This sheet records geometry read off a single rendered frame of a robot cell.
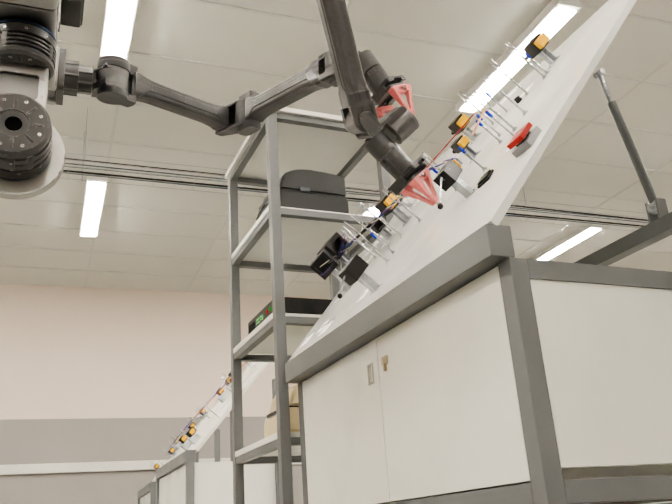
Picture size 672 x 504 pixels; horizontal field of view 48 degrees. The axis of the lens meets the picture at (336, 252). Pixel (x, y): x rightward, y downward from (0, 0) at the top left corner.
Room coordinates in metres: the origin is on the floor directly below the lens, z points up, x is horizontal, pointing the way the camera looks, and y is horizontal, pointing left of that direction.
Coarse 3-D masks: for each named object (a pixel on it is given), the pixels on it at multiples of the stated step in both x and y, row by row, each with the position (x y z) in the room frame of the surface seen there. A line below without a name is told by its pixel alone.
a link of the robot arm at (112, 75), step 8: (104, 64) 1.56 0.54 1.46; (96, 72) 1.59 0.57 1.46; (104, 72) 1.57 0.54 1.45; (112, 72) 1.57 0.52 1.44; (120, 72) 1.58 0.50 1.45; (128, 72) 1.61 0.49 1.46; (96, 80) 1.63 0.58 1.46; (104, 80) 1.56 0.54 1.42; (112, 80) 1.58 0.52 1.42; (120, 80) 1.58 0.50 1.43; (128, 80) 1.61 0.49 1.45; (96, 88) 1.59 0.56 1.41
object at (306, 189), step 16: (288, 176) 2.53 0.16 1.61; (304, 176) 2.56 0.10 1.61; (320, 176) 2.59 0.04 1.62; (336, 176) 2.62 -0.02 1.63; (288, 192) 2.53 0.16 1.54; (304, 192) 2.57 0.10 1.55; (320, 192) 2.60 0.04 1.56; (336, 192) 2.62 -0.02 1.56; (304, 208) 2.56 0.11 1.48; (320, 208) 2.59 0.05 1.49; (336, 208) 2.61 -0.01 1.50
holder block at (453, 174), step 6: (450, 162) 1.59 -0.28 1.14; (444, 168) 1.57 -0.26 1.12; (450, 168) 1.58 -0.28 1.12; (456, 168) 1.59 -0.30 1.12; (438, 174) 1.59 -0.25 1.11; (444, 174) 1.57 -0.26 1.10; (450, 174) 1.58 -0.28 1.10; (456, 174) 1.59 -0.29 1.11; (438, 180) 1.59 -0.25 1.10; (444, 180) 1.59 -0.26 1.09; (450, 180) 1.58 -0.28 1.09; (456, 180) 1.58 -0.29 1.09; (444, 186) 1.60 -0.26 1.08; (450, 186) 1.60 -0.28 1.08
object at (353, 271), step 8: (352, 264) 1.83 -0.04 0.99; (360, 264) 1.84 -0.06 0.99; (368, 264) 1.85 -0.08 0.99; (344, 272) 1.83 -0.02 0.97; (352, 272) 1.83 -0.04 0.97; (360, 272) 1.84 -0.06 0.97; (344, 280) 1.86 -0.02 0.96; (352, 280) 1.84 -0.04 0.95; (360, 280) 1.86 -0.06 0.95; (368, 280) 1.86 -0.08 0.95; (368, 288) 1.88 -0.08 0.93; (376, 288) 1.86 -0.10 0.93
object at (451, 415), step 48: (480, 288) 1.42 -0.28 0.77; (384, 336) 1.82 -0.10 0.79; (432, 336) 1.61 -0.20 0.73; (480, 336) 1.44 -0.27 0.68; (384, 384) 1.84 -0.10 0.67; (432, 384) 1.63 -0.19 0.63; (480, 384) 1.46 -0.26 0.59; (384, 432) 1.86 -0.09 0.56; (432, 432) 1.65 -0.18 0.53; (480, 432) 1.48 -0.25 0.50; (432, 480) 1.67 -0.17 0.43; (480, 480) 1.50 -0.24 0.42; (528, 480) 1.36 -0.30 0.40
